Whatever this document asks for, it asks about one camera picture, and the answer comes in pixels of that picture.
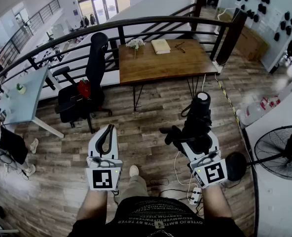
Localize black office chair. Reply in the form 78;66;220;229
52;32;113;134

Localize white wall cable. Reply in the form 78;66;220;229
214;7;238;34

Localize thick black cable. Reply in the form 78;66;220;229
241;126;260;237

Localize dark curved railing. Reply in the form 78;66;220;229
0;2;232;93

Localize cream hardcover book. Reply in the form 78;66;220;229
150;39;172;55

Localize person's white shoe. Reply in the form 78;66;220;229
129;164;140;178

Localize person's left forearm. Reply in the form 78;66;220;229
76;188;109;222

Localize group of black wall items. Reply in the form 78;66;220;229
236;0;292;42

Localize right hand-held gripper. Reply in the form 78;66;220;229
180;131;229;189

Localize green and white cup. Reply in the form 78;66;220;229
16;82;27;95

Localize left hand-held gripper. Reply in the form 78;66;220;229
86;124;124;192

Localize glass entrance door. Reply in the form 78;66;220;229
91;0;119;25

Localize white power strip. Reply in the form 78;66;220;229
187;187;202;205

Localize wooden table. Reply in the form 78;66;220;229
118;38;220;112

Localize white counter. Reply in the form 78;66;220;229
244;79;292;237

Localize bag of plastic bottles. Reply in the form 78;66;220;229
235;94;283;128

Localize cardboard box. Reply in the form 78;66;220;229
234;24;270;62

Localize person's black printed shirt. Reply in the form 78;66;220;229
67;196;247;237

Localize person's khaki trouser leg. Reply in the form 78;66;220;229
119;175;149;205

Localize black object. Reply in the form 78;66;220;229
159;91;213;157

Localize dark-framed glasses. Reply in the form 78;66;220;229
174;41;186;54

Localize red bag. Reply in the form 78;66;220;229
76;79;92;99

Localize pale blue desk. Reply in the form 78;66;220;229
0;66;65;139

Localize white flower bunch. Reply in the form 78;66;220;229
125;39;146;60

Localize person's right forearm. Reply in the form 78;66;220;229
201;182;233;220

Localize yellow black floor strip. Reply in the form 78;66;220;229
214;73;241;129

